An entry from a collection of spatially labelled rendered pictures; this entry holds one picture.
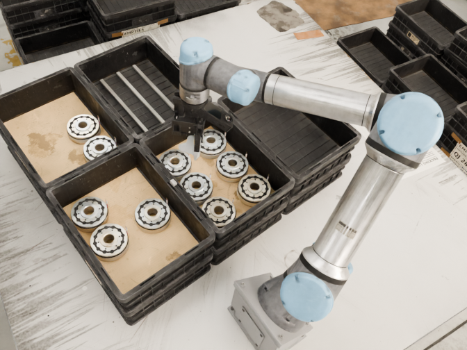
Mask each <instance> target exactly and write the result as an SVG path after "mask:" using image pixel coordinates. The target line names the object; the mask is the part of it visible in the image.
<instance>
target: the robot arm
mask: <svg viewBox="0 0 467 350"><path fill-rule="evenodd" d="M210 90H212V91H214V92H216V93H218V94H220V95H222V96H224V97H226V98H228V99H230V100H231V101H232V102H234V103H239V104H241V105H243V106H247V105H249V104H250V103H251V102H252V101H258V102H261V103H268V104H271V105H275V106H280V107H283V108H288V109H291V110H297V111H300V112H303V113H308V114H312V115H317V116H321V117H326V118H330V119H335V120H338V121H341V122H346V123H350V124H355V125H358V126H363V127H366V128H367V130H368V132H369V133H370V134H369V135H368V137H367V139H366V141H365V142H364V143H365V146H366V151H367V154H366V156H365V157H364V159H363V161H362V162H361V164H360V165H359V168H358V170H357V171H356V173H355V174H354V176H353V178H352V180H351V181H350V183H349V185H348V186H347V188H346V190H345V191H344V193H343V195H342V197H341V199H340V200H339V202H338V204H337V205H336V207H335V208H334V211H333V213H332V214H331V216H330V217H329V219H328V221H327V223H326V224H325V226H324V228H323V229H322V231H321V233H320V234H319V236H318V238H317V240H316V241H315V242H314V243H313V244H312V245H311V246H309V247H304V248H303V250H302V252H301V254H300V255H299V257H298V259H297V260H296V261H295V262H294V263H293V264H292V265H291V266H290V267H289V268H288V269H287V270H286V271H285V272H284V273H283V274H280V275H278V276H276V277H274V278H271V279H269V280H267V281H266V282H264V283H263V284H262V285H261V286H260V287H259V288H258V292H257V294H258V299H259V303H260V304H261V307H262V309H263V310H264V311H265V313H266V315H267V316H268V317H269V318H270V319H271V320H272V321H273V322H274V323H275V324H276V325H277V326H279V327H280V328H282V329H284V330H285V331H288V332H291V333H296V332H298V331H299V330H300V329H301V328H302V327H303V326H304V325H305V324H306V322H317V321H320V320H321V319H324V318H325V317H326V316H327V315H328V314H329V313H330V312H331V310H332V308H333V305H334V301H335V300H336V297H337V296H338V294H339V293H340V291H341V290H342V288H343V286H344V285H345V283H346V282H347V280H348V278H349V277H350V274H351V273H352V272H353V266H352V263H351V262H350V261H351V260H352V258H353V257H354V255H355V253H356V252H357V250H358V248H359V247H360V246H361V243H362V242H363V240H364V239H365V237H366V236H367V234H368V232H369V230H370V229H371V228H372V225H373V224H374V223H375V221H376V219H377V218H378V216H379V214H380V213H381V211H382V210H383V208H384V206H385V205H386V203H387V201H388V200H389V199H390V197H391V195H392V193H393V192H394V190H395V189H396V187H397V186H398V184H399V182H400V181H401V179H402V177H403V176H404V174H406V173H407V172H412V171H415V170H417V168H418V166H419V165H420V163H421V162H422V160H423V158H424V157H425V155H426V154H427V152H428V151H429V149H431V148H432V147H433V146H434V145H435V144H436V143H437V142H438V140H439V138H440V136H441V134H442V132H443V126H444V118H443V113H442V111H441V108H440V107H439V105H438V104H437V102H435V100H433V99H432V98H431V97H429V96H427V95H426V94H422V93H419V92H405V93H402V94H388V93H384V92H379V93H377V94H375V95H372V94H366V93H362V92H357V91H353V90H347V89H343V88H339V87H334V86H330V85H324V84H320V83H314V82H310V81H305V80H301V79H297V78H291V77H287V76H282V75H278V74H271V73H268V72H262V71H260V70H257V69H249V68H245V67H239V66H237V65H235V64H233V63H230V62H228V61H226V60H223V59H222V58H220V57H218V56H215V55H213V45H212V44H211V43H210V42H209V41H208V40H207V39H205V38H203V37H190V38H187V39H185V40H184V41H183V42H182V43H181V46H180V55H179V90H178V89H175V91H174V96H173V103H174V112H173V117H172V134H174V135H180V136H185V137H186V136H187V135H189V136H188V138H187V142H185V143H183V144H180V145H179V150H181V151H184V152H186V153H189V154H192V155H193V156H194V160H197V159H198V158H199V157H200V149H201V143H202V142H203V135H204V126H205V121H208V122H210V123H212V124H213V125H215V126H217V127H218V128H220V129H222V130H223V131H225V132H228V131H229V130H230V129H231V128H233V123H234V117H233V116H232V115H230V114H229V113H227V112H225V111H224V110H222V109H221V108H219V107H217V106H216V105H214V104H213V103H211V102H210V101H208V98H209V94H210ZM173 125H174V128H173ZM194 135H195V136H194ZM194 140H195V144H194Z"/></svg>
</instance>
